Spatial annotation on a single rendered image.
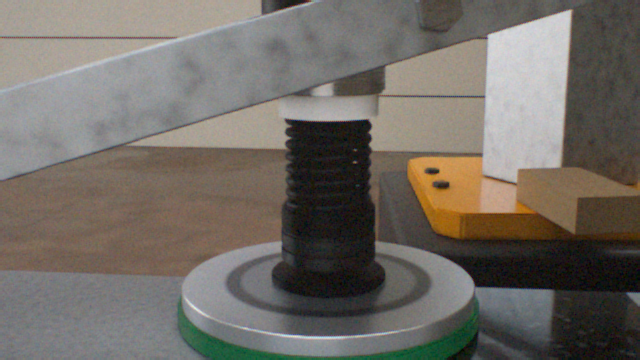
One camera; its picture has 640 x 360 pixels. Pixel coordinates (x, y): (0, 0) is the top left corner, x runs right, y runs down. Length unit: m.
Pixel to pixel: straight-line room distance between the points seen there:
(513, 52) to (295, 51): 0.85
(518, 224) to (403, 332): 0.64
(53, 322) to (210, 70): 0.23
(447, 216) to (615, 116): 0.35
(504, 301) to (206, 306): 0.23
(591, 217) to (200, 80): 0.65
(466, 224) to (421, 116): 5.38
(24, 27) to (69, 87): 6.92
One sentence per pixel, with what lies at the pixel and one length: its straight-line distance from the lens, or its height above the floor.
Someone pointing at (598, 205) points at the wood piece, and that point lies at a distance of 0.98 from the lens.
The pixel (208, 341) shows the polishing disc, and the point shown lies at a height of 0.84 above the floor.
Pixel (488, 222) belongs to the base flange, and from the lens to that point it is 1.06.
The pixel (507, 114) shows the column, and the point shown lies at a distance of 1.27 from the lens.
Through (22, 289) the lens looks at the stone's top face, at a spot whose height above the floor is 0.83.
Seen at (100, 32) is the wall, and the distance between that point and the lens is 7.02.
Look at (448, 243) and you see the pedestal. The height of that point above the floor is 0.74.
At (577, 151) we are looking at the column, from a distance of 1.21.
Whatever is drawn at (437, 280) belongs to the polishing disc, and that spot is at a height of 0.86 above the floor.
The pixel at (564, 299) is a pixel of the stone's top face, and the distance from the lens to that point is 0.60.
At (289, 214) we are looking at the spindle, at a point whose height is 0.91.
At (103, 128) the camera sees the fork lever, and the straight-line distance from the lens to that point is 0.44.
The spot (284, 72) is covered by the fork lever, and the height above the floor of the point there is 1.01.
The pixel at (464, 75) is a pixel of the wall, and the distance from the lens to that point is 6.40.
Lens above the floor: 1.03
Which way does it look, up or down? 12 degrees down
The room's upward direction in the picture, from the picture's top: straight up
